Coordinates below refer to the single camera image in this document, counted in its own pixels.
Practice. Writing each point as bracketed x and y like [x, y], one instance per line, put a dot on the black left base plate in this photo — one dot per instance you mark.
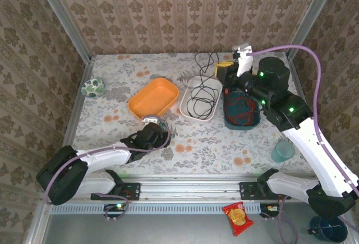
[131, 192]

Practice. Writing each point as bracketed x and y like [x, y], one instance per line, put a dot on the white plastic tray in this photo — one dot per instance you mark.
[186, 106]

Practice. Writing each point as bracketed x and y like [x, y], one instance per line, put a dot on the dark teal plastic tray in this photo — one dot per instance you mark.
[238, 126]

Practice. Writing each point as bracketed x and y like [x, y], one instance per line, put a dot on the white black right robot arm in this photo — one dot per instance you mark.
[311, 148]

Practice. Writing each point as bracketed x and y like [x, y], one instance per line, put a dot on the dark blue mug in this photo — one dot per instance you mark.
[329, 231]

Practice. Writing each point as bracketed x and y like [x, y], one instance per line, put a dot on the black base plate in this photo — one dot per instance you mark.
[131, 192]
[248, 190]

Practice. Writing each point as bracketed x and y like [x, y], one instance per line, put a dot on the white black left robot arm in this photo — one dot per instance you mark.
[103, 155]

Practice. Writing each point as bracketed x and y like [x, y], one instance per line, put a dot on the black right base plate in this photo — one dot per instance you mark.
[248, 190]

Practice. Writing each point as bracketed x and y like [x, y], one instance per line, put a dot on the red snack bag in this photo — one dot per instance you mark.
[238, 218]

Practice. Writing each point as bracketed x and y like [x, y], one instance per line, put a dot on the green leaf pattern bowl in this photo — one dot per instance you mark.
[93, 87]

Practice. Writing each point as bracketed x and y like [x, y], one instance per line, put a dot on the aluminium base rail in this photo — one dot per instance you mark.
[190, 188]

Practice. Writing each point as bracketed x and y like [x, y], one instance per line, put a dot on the light teal cup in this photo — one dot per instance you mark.
[283, 151]

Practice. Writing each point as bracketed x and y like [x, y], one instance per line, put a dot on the aluminium frame post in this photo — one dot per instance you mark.
[64, 19]
[311, 19]

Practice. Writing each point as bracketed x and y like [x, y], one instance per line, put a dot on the orange plastic tray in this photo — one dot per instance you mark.
[154, 98]

